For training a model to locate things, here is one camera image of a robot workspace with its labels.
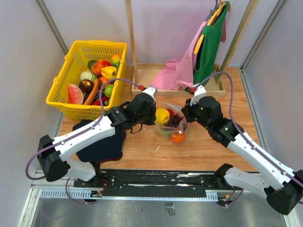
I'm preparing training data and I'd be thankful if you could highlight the watermelon slice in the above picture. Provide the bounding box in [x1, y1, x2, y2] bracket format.
[68, 84, 83, 105]

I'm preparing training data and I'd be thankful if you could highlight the purple grape bunch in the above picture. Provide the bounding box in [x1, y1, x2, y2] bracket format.
[165, 113, 184, 128]

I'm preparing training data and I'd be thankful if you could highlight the green white cabbage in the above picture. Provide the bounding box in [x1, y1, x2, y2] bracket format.
[80, 71, 97, 82]

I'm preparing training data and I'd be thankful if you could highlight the green shirt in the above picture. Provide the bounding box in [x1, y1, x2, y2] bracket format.
[193, 1, 231, 85]

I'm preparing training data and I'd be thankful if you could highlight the mango fruit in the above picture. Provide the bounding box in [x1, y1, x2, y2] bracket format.
[111, 54, 121, 70]

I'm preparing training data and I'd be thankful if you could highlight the red apple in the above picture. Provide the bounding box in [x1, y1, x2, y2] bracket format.
[167, 109, 174, 117]

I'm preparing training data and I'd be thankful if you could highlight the small orange fruit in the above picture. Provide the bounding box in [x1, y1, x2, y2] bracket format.
[98, 76, 111, 90]

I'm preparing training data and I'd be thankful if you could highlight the wooden rack tray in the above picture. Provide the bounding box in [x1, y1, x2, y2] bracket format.
[136, 63, 226, 97]

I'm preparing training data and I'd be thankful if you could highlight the left wooden rack post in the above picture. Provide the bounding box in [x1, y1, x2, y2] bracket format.
[125, 0, 138, 82]

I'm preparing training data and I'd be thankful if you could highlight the orange carrot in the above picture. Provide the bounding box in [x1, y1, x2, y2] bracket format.
[83, 79, 99, 105]

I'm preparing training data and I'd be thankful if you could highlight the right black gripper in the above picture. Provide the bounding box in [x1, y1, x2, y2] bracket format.
[182, 96, 212, 131]

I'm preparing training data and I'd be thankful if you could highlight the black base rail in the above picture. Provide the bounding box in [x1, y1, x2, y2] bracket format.
[73, 169, 233, 198]

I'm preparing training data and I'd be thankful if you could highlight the clear zip top bag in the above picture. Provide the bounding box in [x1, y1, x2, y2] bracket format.
[155, 99, 188, 144]

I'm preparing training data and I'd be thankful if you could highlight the red bell pepper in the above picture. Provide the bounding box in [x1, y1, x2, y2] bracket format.
[99, 59, 111, 67]

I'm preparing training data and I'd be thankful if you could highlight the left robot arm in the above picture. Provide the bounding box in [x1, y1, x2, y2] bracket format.
[37, 87, 157, 187]

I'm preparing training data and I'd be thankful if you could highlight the yellow bell pepper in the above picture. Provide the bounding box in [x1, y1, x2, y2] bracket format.
[101, 66, 118, 80]

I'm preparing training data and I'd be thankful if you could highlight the right wooden rack post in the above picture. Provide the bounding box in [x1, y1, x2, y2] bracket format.
[219, 0, 259, 71]

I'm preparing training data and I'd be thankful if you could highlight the red chili pepper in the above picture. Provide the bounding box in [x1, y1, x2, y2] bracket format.
[91, 99, 101, 106]

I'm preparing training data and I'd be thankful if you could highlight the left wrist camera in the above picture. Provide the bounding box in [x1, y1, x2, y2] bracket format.
[138, 85, 157, 98]

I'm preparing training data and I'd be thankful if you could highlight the orange pumpkin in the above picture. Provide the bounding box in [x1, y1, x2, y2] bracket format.
[91, 61, 104, 77]

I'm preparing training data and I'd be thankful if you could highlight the wooden rack post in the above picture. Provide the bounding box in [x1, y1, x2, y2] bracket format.
[125, 0, 138, 82]
[219, 0, 259, 71]

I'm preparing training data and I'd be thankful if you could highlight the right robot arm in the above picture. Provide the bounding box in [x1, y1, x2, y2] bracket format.
[181, 96, 303, 215]

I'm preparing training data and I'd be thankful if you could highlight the yellow lemon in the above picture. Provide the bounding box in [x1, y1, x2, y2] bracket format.
[155, 108, 170, 125]

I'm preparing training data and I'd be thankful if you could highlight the dark navy cloth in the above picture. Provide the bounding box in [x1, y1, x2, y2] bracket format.
[76, 131, 126, 164]

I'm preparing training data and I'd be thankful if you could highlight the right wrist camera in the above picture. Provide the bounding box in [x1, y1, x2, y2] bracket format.
[189, 85, 206, 106]

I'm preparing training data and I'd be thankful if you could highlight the green custard apple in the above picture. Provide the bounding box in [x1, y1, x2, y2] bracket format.
[104, 84, 114, 98]

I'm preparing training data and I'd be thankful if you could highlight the yellow clothes hanger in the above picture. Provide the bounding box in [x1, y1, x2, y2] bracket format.
[194, 35, 205, 55]

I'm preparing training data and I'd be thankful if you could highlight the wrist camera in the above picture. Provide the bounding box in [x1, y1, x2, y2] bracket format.
[189, 85, 206, 106]
[138, 85, 157, 98]

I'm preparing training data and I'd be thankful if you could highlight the pink shirt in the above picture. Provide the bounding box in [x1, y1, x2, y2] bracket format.
[150, 20, 227, 91]

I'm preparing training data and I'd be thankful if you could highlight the dark green avocado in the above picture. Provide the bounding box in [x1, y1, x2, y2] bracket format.
[87, 60, 98, 70]

